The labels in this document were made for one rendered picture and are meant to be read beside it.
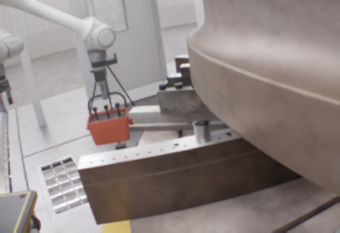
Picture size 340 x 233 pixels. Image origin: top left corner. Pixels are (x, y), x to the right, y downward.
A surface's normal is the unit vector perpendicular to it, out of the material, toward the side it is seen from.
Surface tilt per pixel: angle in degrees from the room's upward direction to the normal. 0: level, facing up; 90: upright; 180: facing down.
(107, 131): 97
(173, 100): 90
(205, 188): 90
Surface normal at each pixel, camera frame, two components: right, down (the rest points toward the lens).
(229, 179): 0.15, 0.34
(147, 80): 0.50, 0.25
